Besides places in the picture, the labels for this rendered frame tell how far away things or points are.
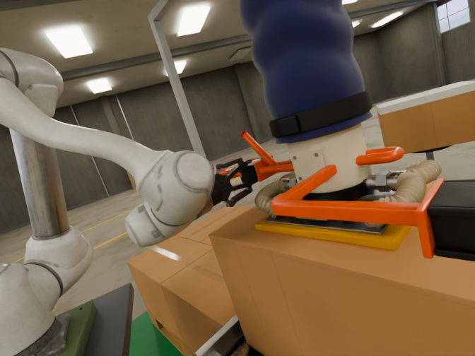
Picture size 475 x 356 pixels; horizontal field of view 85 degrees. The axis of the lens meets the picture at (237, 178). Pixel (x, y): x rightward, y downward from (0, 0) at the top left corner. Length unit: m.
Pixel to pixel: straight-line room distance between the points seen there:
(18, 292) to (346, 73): 0.96
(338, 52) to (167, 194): 0.42
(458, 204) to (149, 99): 12.29
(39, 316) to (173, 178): 0.65
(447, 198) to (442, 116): 2.12
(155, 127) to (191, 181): 11.83
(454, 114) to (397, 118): 0.35
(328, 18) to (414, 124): 1.89
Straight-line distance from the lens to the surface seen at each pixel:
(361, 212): 0.35
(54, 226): 1.02
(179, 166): 0.45
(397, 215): 0.34
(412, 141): 2.42
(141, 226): 0.60
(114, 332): 0.99
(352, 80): 0.58
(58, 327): 1.04
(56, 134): 0.66
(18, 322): 0.96
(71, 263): 1.06
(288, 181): 0.74
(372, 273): 0.47
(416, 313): 0.48
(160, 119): 12.31
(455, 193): 0.32
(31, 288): 0.98
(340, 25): 0.59
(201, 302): 1.27
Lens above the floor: 1.22
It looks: 11 degrees down
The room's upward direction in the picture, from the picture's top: 18 degrees counter-clockwise
